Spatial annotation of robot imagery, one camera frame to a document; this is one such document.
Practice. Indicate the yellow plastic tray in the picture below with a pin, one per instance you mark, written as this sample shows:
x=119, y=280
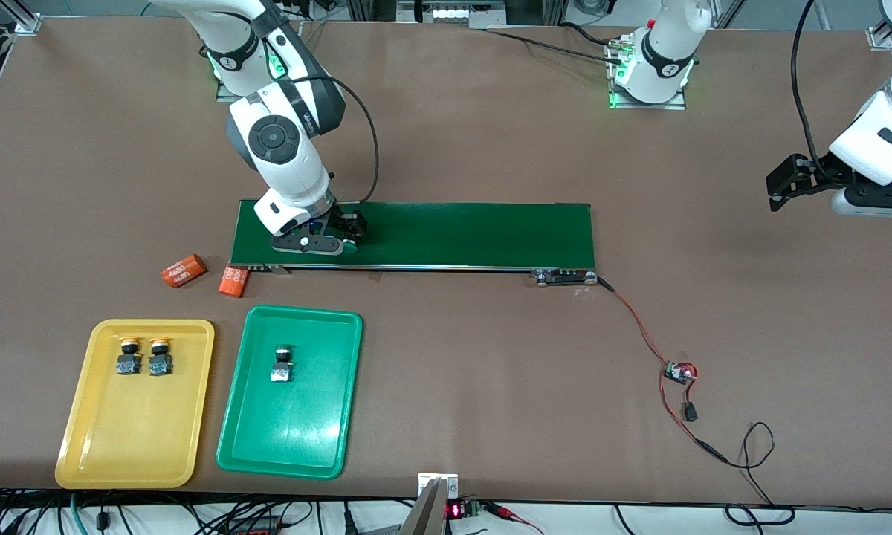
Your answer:
x=134, y=431

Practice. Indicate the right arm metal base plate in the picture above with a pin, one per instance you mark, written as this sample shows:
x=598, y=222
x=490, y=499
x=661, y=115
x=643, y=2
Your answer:
x=227, y=95

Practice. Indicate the green conveyor belt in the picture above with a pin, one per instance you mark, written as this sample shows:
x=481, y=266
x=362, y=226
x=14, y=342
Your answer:
x=490, y=238

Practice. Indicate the green push button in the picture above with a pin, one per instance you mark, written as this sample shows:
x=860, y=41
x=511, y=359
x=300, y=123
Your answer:
x=282, y=365

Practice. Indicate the green plastic tray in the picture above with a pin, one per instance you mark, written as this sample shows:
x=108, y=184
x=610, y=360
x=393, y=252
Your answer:
x=305, y=431

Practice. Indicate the black connector plug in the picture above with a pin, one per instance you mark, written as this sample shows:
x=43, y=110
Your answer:
x=690, y=412

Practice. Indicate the small circuit board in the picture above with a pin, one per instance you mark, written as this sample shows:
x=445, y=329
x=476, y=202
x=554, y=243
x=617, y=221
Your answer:
x=678, y=372

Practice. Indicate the red digit display module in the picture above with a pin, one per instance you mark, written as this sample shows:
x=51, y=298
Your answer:
x=455, y=510

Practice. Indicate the orange printed cylinder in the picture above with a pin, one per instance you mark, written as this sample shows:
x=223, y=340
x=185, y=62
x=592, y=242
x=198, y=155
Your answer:
x=233, y=282
x=183, y=271

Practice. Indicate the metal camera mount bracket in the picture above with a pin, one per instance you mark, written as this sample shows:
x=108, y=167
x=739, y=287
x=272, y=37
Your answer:
x=435, y=513

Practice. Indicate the red clip lead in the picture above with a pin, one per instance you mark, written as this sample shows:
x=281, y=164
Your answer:
x=509, y=513

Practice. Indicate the aluminium frame rail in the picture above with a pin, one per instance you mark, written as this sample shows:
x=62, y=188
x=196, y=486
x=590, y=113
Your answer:
x=453, y=11

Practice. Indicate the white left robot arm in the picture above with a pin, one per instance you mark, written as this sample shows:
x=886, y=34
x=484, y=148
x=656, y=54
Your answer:
x=881, y=141

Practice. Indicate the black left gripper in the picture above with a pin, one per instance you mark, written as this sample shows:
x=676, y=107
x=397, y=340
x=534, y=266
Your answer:
x=818, y=174

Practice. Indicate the aluminium corner profile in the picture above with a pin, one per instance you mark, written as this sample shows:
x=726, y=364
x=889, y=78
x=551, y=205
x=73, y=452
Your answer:
x=22, y=21
x=878, y=37

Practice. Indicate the yellow push button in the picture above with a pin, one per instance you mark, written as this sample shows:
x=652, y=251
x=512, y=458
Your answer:
x=128, y=364
x=160, y=364

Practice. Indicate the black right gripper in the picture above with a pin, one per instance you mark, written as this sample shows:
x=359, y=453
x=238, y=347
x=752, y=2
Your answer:
x=346, y=221

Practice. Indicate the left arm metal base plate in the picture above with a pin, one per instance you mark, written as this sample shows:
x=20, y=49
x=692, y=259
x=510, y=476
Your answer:
x=650, y=106

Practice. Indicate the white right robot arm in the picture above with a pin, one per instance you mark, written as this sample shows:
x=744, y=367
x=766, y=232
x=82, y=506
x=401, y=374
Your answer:
x=282, y=163

